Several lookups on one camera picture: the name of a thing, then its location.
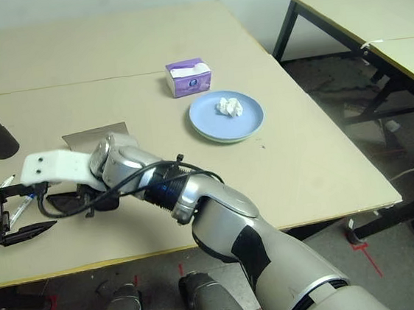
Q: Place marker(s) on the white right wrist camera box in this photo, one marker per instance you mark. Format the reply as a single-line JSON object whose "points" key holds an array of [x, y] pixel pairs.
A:
{"points": [[56, 165]]}

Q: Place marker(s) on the grey robot right leg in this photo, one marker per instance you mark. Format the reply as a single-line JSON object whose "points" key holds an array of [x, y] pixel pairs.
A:
{"points": [[211, 302]]}

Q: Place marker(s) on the white marker black cap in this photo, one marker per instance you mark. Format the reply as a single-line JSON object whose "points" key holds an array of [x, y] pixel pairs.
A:
{"points": [[4, 183]]}

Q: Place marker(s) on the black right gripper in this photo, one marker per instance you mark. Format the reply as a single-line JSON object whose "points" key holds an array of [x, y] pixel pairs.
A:
{"points": [[99, 203]]}

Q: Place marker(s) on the black sunglasses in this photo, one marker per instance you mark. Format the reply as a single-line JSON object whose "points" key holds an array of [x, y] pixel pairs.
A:
{"points": [[64, 205]]}

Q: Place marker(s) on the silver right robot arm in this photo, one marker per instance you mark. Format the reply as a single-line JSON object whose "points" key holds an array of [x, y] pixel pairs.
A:
{"points": [[227, 204]]}

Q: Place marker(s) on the green plate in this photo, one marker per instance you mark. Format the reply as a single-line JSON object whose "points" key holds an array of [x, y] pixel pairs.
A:
{"points": [[228, 142]]}

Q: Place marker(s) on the purple tissue pack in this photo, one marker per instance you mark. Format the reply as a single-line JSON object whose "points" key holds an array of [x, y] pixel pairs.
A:
{"points": [[190, 84]]}

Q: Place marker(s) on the white marker blue cap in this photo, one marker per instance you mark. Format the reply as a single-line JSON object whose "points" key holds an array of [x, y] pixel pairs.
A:
{"points": [[21, 207]]}

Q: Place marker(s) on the white tissue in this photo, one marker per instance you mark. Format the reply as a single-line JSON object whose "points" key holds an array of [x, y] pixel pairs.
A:
{"points": [[230, 108]]}

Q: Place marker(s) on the white tie on side table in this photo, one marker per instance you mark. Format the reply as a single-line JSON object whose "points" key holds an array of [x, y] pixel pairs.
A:
{"points": [[369, 44]]}

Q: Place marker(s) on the grey glasses case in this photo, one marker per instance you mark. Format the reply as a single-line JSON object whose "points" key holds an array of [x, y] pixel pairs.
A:
{"points": [[94, 137]]}

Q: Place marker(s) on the blue plate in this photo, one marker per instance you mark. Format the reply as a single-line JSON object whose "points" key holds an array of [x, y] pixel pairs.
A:
{"points": [[207, 121]]}

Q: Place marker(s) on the beige side table black frame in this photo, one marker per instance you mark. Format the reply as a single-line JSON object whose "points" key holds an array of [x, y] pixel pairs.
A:
{"points": [[362, 9]]}

